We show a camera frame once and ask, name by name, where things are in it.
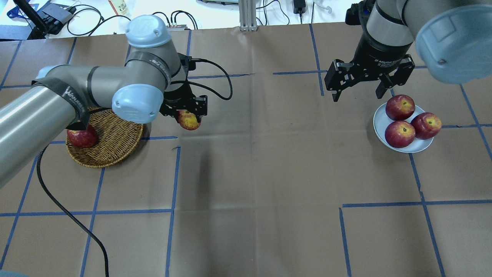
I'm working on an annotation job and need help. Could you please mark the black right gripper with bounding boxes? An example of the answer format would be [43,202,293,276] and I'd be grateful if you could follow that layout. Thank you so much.
[324,37,416,102]

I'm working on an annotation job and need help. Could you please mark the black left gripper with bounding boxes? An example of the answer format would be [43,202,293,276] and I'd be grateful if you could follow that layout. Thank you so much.
[160,54,208,118]

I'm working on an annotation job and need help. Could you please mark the red yellow apple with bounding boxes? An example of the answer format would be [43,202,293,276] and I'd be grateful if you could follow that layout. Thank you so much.
[177,109,201,131]

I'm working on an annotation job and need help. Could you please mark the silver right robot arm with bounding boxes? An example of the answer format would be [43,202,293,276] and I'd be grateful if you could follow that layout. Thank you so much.
[324,0,492,102]

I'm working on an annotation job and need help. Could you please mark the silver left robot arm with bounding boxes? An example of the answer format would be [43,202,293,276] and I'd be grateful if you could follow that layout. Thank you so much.
[0,15,208,186]

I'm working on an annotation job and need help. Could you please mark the light blue plate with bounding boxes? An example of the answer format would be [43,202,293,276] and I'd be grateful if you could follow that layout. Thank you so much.
[373,104,434,153]

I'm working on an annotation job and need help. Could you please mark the red apple on plate far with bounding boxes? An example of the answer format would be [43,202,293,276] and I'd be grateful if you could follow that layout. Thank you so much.
[385,94,416,121]

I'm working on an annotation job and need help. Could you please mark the red apple on plate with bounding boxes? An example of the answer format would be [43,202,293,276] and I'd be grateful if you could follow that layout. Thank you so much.
[385,94,416,121]
[384,120,416,149]
[411,112,442,140]

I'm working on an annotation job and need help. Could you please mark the red apple on plate near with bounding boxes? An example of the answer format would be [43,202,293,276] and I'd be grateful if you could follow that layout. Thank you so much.
[384,120,416,149]

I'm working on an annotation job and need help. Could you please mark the red apple on plate right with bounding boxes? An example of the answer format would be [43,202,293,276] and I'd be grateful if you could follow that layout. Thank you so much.
[411,112,442,140]

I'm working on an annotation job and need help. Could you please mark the woven wicker basket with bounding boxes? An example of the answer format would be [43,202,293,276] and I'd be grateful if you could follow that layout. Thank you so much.
[65,108,144,168]

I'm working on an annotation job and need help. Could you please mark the red apple in basket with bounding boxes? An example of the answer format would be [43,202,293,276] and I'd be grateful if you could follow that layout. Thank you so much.
[66,124,99,149]

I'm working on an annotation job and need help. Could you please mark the black power adapter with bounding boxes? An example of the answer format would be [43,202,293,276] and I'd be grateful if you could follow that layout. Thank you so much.
[293,0,306,15]

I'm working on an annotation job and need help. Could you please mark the dark grey box device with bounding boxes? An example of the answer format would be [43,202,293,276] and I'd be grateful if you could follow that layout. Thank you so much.
[38,2,76,25]

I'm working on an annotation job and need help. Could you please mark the aluminium profile post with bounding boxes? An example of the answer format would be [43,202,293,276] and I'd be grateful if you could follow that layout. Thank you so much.
[238,0,257,32]

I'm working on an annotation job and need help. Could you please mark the black cables in background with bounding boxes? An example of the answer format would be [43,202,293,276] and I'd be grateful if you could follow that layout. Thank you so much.
[66,5,199,36]

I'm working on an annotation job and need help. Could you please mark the black cable on table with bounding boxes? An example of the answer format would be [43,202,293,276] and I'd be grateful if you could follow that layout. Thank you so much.
[37,146,110,277]

